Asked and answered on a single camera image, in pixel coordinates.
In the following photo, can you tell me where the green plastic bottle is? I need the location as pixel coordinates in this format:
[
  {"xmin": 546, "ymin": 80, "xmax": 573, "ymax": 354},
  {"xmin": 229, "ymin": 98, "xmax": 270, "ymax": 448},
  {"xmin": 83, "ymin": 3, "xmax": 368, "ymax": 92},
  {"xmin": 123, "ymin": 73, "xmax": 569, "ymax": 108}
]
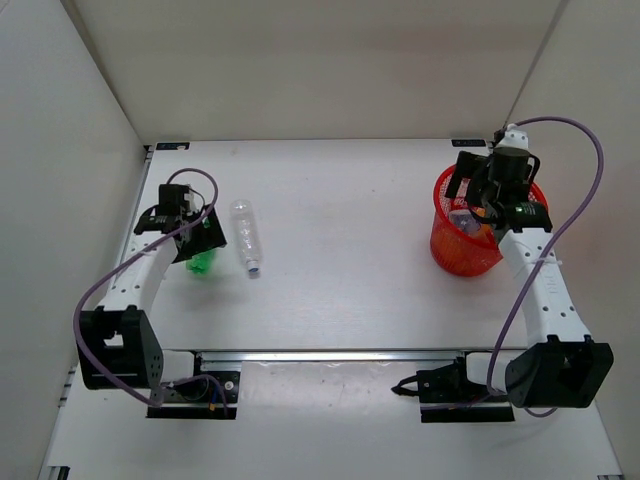
[{"xmin": 185, "ymin": 232, "xmax": 216, "ymax": 276}]

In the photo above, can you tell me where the orange bottle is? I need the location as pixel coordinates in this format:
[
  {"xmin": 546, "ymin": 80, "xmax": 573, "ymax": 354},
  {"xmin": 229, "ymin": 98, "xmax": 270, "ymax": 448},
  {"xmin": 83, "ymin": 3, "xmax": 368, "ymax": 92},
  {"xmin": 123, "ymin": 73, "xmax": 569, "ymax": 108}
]
[{"xmin": 471, "ymin": 207, "xmax": 494, "ymax": 236}]

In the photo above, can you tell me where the clear bottle red label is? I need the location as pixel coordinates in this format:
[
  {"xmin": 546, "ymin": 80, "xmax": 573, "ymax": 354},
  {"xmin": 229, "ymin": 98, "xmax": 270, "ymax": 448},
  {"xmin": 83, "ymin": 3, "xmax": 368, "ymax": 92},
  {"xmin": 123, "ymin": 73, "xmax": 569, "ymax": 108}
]
[{"xmin": 448, "ymin": 209, "xmax": 482, "ymax": 237}]

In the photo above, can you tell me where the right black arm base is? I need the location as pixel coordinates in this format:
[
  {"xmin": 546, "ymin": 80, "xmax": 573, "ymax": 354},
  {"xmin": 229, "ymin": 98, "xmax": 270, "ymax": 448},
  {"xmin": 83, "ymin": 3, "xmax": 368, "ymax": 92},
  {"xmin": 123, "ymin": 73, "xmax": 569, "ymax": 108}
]
[{"xmin": 391, "ymin": 357, "xmax": 515, "ymax": 424}]

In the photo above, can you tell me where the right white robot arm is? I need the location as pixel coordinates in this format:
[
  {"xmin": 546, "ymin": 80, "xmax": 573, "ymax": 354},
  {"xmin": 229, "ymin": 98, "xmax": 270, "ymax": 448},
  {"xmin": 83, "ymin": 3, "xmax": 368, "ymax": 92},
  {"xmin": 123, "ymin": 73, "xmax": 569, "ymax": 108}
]
[{"xmin": 391, "ymin": 146, "xmax": 614, "ymax": 423}]

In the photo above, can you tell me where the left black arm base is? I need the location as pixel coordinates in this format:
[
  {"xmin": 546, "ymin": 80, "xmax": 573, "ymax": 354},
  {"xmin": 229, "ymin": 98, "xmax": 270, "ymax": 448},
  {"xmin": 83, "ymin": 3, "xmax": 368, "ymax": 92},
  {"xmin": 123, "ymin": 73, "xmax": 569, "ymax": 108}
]
[{"xmin": 146, "ymin": 350, "xmax": 242, "ymax": 420}]

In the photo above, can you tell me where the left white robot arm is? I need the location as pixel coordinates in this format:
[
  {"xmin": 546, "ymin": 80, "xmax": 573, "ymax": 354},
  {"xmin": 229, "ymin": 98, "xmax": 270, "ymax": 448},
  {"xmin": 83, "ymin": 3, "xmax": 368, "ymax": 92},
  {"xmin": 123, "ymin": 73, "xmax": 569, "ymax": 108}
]
[{"xmin": 78, "ymin": 183, "xmax": 226, "ymax": 390}]

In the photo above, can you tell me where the red mesh plastic bin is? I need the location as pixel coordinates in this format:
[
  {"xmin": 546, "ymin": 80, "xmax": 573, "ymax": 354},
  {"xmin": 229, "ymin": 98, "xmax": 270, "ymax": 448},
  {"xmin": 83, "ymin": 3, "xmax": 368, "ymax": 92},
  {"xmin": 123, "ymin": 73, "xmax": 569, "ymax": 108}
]
[{"xmin": 429, "ymin": 164, "xmax": 549, "ymax": 279}]

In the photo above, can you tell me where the right black corner label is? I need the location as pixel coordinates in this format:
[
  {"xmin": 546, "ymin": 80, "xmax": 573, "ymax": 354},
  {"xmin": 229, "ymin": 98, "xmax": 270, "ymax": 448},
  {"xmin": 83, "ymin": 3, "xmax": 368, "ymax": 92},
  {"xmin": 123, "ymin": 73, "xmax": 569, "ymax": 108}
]
[{"xmin": 451, "ymin": 139, "xmax": 487, "ymax": 148}]

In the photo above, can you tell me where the black corner label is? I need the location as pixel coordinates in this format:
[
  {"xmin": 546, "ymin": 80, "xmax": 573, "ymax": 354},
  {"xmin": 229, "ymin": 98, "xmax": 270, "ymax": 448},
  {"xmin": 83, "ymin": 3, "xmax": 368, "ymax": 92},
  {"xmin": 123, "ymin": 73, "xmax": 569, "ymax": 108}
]
[
  {"xmin": 451, "ymin": 139, "xmax": 487, "ymax": 148},
  {"xmin": 155, "ymin": 142, "xmax": 190, "ymax": 151}
]

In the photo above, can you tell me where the tall clear plastic bottle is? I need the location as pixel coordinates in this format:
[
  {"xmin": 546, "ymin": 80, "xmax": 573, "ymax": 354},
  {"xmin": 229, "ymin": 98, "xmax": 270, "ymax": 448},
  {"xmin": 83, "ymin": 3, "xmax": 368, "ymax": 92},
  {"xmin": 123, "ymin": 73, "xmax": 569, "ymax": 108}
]
[{"xmin": 230, "ymin": 199, "xmax": 262, "ymax": 278}]

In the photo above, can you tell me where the left black corner label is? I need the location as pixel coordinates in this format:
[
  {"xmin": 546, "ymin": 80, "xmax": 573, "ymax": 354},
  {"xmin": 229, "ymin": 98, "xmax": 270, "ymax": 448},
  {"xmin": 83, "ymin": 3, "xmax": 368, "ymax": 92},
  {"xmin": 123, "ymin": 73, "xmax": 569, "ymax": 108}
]
[{"xmin": 155, "ymin": 142, "xmax": 190, "ymax": 151}]

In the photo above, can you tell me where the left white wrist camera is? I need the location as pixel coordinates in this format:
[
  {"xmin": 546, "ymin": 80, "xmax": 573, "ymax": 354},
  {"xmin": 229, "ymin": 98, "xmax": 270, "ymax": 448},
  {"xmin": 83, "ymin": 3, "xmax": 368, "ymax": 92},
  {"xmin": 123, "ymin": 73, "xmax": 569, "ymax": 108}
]
[{"xmin": 179, "ymin": 184, "xmax": 197, "ymax": 214}]

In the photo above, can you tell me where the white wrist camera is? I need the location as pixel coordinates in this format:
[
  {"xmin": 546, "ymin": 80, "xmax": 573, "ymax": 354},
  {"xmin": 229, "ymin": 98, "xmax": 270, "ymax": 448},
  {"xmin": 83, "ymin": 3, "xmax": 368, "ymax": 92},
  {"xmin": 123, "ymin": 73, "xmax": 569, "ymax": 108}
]
[
  {"xmin": 179, "ymin": 184, "xmax": 197, "ymax": 214},
  {"xmin": 493, "ymin": 124, "xmax": 529, "ymax": 150}
]

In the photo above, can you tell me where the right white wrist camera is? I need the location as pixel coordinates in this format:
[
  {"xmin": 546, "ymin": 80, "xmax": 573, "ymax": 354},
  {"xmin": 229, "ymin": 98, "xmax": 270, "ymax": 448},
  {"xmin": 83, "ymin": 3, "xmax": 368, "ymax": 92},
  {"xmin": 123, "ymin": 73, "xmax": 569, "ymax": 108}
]
[{"xmin": 493, "ymin": 124, "xmax": 529, "ymax": 150}]

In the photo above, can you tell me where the aluminium left table rail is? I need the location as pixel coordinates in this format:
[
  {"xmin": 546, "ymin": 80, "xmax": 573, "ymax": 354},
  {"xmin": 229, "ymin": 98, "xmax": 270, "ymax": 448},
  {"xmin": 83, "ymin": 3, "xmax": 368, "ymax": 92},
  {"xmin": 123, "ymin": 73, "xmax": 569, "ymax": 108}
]
[{"xmin": 95, "ymin": 144, "xmax": 155, "ymax": 281}]

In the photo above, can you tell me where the aluminium table rail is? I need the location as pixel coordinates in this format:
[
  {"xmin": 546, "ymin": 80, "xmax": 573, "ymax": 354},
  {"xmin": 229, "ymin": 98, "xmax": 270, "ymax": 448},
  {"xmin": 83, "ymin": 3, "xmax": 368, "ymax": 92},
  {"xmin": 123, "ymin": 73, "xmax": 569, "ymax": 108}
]
[
  {"xmin": 95, "ymin": 144, "xmax": 155, "ymax": 281},
  {"xmin": 163, "ymin": 349, "xmax": 468, "ymax": 363}
]

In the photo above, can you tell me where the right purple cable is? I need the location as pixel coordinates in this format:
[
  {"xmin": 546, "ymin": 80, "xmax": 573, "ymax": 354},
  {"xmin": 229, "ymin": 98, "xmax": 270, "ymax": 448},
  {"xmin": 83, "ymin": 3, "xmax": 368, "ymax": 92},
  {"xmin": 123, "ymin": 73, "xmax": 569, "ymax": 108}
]
[{"xmin": 485, "ymin": 116, "xmax": 605, "ymax": 419}]

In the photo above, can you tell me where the purple cable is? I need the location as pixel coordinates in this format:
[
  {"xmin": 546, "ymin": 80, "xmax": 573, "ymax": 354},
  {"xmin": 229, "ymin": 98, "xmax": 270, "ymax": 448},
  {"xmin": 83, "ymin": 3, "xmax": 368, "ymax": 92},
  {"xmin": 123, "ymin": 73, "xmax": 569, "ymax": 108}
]
[
  {"xmin": 485, "ymin": 116, "xmax": 605, "ymax": 419},
  {"xmin": 72, "ymin": 168, "xmax": 230, "ymax": 418}
]

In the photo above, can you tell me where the aluminium front table rail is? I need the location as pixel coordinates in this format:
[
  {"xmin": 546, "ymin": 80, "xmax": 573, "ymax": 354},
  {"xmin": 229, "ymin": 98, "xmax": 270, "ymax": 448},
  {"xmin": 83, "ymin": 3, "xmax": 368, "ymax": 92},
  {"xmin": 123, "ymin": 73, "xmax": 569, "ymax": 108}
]
[{"xmin": 163, "ymin": 349, "xmax": 468, "ymax": 363}]

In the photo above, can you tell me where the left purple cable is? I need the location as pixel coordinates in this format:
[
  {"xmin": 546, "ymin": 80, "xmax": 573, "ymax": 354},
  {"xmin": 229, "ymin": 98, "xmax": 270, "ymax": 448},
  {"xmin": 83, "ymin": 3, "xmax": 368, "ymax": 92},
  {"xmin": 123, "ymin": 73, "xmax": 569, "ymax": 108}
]
[{"xmin": 72, "ymin": 168, "xmax": 230, "ymax": 418}]

